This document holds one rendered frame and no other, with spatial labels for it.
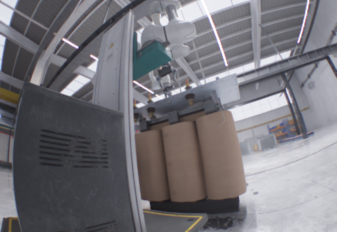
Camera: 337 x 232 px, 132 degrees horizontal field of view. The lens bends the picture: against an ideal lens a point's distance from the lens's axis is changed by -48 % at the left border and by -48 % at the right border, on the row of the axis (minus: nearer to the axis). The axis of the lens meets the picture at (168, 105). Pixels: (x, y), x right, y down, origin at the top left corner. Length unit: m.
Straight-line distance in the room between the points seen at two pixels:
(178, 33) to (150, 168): 1.43
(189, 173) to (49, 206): 1.37
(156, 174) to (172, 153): 0.34
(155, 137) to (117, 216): 1.43
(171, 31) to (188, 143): 1.10
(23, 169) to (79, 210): 0.16
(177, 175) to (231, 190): 0.58
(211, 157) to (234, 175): 0.29
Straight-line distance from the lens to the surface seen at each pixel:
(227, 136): 1.46
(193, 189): 1.59
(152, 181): 1.79
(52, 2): 11.79
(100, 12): 11.09
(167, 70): 1.21
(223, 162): 1.45
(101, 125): 0.45
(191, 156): 1.56
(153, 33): 1.01
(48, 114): 0.40
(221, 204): 1.69
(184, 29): 1.01
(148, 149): 1.79
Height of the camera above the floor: 0.66
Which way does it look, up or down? 22 degrees up
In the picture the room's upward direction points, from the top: 8 degrees counter-clockwise
